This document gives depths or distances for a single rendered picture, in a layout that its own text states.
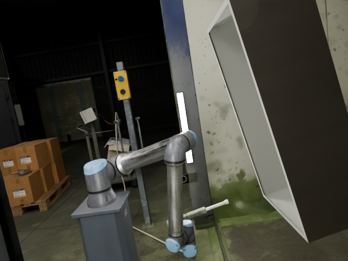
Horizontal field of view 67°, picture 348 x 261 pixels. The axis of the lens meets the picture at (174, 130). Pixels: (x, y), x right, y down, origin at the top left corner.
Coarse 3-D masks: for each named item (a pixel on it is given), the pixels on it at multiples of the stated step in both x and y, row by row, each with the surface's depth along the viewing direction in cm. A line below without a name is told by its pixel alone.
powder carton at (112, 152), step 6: (114, 138) 416; (108, 144) 375; (114, 144) 378; (120, 144) 380; (126, 144) 382; (108, 150) 380; (114, 150) 375; (120, 150) 377; (126, 150) 378; (108, 156) 381
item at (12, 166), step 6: (24, 144) 409; (0, 150) 382; (6, 150) 382; (12, 150) 382; (0, 156) 383; (6, 156) 383; (12, 156) 383; (0, 162) 384; (6, 162) 384; (12, 162) 384; (6, 168) 385; (12, 168) 385; (18, 168) 385
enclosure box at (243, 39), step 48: (240, 0) 112; (288, 0) 112; (240, 48) 172; (288, 48) 115; (240, 96) 176; (288, 96) 117; (336, 96) 118; (288, 144) 120; (336, 144) 121; (288, 192) 178; (336, 192) 124
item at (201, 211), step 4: (224, 200) 196; (216, 204) 195; (220, 204) 194; (224, 204) 195; (200, 208) 196; (204, 208) 194; (208, 208) 195; (212, 208) 195; (188, 212) 197; (192, 212) 195; (196, 212) 193; (200, 212) 193; (204, 212) 194; (184, 216) 194; (188, 216) 194; (192, 216) 194; (196, 216) 194
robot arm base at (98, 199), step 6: (90, 192) 166; (96, 192) 165; (102, 192) 165; (108, 192) 168; (90, 198) 166; (96, 198) 164; (102, 198) 165; (108, 198) 167; (114, 198) 170; (90, 204) 165; (96, 204) 164; (102, 204) 164; (108, 204) 166
